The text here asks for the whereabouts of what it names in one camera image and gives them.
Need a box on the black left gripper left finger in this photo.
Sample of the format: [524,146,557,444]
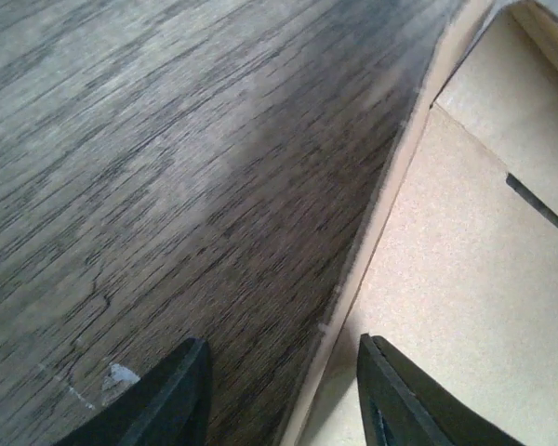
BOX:
[57,337,209,445]

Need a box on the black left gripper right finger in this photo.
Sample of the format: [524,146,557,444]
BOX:
[356,334,514,446]

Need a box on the brown cardboard box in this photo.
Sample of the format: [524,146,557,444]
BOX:
[280,1,558,445]

